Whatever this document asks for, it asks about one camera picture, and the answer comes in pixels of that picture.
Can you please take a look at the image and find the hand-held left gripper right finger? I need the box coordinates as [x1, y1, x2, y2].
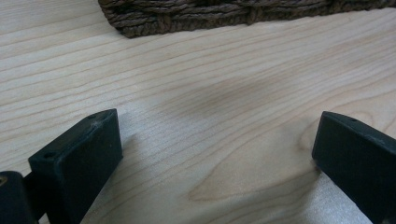
[311, 110, 396, 224]

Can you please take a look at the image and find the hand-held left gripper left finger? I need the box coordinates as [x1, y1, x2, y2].
[23, 108, 123, 224]

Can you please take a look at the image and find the brown wicker basket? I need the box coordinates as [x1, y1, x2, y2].
[97, 0, 396, 39]

